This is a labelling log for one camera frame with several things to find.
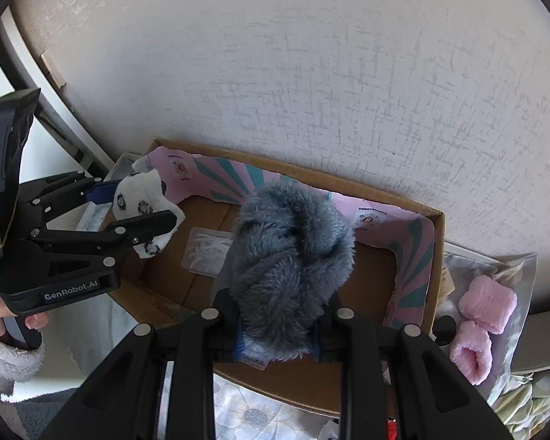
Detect window frame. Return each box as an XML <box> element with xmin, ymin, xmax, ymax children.
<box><xmin>0</xmin><ymin>4</ymin><xmax>116</xmax><ymax>176</ymax></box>

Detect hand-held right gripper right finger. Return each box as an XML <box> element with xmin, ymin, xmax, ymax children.
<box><xmin>311</xmin><ymin>292</ymin><xmax>514</xmax><ymax>440</ymax></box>

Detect white patterned sock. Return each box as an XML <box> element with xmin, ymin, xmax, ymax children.
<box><xmin>112</xmin><ymin>169</ymin><xmax>186</xmax><ymax>260</ymax></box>

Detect floral bed sheet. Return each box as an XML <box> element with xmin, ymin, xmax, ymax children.
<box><xmin>156</xmin><ymin>362</ymin><xmax>395</xmax><ymax>440</ymax></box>

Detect cardboard box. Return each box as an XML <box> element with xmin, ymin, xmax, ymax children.
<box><xmin>107</xmin><ymin>137</ymin><xmax>445</xmax><ymax>416</ymax></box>

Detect pink teal printed paper liner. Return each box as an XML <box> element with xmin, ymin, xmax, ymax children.
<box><xmin>140</xmin><ymin>146</ymin><xmax>436</xmax><ymax>331</ymax></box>

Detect green floral cloth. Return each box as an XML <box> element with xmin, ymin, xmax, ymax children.
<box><xmin>490</xmin><ymin>373</ymin><xmax>550</xmax><ymax>436</ymax></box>

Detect beige tape patch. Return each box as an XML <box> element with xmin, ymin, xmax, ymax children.
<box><xmin>40</xmin><ymin>52</ymin><xmax>67</xmax><ymax>89</ymax></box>

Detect grey fuzzy sock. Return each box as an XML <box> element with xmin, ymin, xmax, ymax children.
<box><xmin>217</xmin><ymin>181</ymin><xmax>357</xmax><ymax>370</ymax></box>

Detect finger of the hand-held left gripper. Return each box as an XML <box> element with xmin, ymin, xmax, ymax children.
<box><xmin>27</xmin><ymin>210</ymin><xmax>178</xmax><ymax>267</ymax></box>
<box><xmin>19</xmin><ymin>171</ymin><xmax>120</xmax><ymax>226</ymax></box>

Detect clear plastic packet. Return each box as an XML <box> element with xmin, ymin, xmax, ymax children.
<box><xmin>183</xmin><ymin>228</ymin><xmax>234</xmax><ymax>278</ymax></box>

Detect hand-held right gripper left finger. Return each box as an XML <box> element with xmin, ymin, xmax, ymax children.
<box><xmin>39</xmin><ymin>291</ymin><xmax>247</xmax><ymax>440</ymax></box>

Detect clear plastic bag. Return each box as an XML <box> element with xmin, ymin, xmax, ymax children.
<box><xmin>433</xmin><ymin>243</ymin><xmax>539</xmax><ymax>405</ymax></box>

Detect dark grey fuzzy cloth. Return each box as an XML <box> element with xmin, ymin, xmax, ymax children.
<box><xmin>0</xmin><ymin>394</ymin><xmax>76</xmax><ymax>440</ymax></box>

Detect person's left forearm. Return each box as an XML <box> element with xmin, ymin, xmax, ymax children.
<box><xmin>0</xmin><ymin>329</ymin><xmax>47</xmax><ymax>405</ymax></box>

